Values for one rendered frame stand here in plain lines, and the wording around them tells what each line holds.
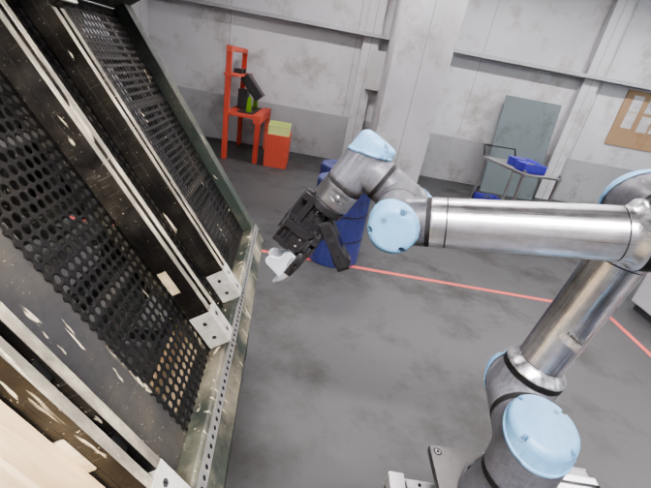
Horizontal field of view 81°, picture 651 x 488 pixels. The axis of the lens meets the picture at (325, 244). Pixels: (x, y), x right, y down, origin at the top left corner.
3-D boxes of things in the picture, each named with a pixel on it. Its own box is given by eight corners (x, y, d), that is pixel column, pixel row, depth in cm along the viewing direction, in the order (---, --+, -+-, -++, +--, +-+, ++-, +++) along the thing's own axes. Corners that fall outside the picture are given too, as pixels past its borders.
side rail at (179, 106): (233, 235, 202) (252, 228, 201) (100, 15, 155) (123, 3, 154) (235, 229, 209) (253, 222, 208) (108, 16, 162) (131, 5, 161)
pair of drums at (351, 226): (370, 234, 463) (387, 168, 428) (351, 274, 362) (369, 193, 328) (317, 220, 475) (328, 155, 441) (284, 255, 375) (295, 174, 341)
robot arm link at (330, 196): (357, 192, 76) (358, 205, 68) (343, 209, 77) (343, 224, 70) (327, 169, 74) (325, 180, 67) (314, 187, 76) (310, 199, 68)
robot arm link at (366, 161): (400, 157, 64) (361, 124, 64) (358, 205, 68) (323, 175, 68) (401, 154, 71) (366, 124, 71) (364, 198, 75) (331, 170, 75)
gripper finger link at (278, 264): (255, 269, 80) (280, 238, 76) (278, 285, 81) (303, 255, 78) (252, 277, 77) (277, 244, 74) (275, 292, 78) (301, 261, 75)
